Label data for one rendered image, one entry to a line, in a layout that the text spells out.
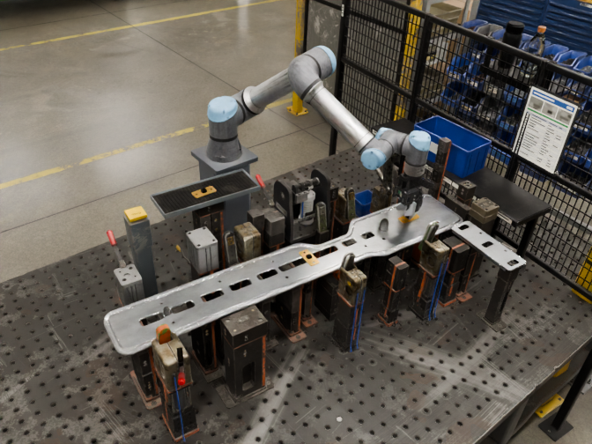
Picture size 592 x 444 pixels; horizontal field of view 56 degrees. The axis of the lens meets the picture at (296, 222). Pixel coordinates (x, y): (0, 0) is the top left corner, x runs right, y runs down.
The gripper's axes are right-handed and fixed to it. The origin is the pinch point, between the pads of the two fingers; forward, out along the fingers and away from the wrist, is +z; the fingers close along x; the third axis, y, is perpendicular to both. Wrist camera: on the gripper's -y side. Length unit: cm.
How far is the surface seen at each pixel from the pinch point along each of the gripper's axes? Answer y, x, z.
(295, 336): 55, 6, 31
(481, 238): -16.2, 22.8, 2.5
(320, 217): 33.5, -12.7, -2.9
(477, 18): -176, -132, -15
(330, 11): -133, -240, 4
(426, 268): 8.3, 20.6, 8.2
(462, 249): -6.8, 22.5, 4.4
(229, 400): 89, 19, 31
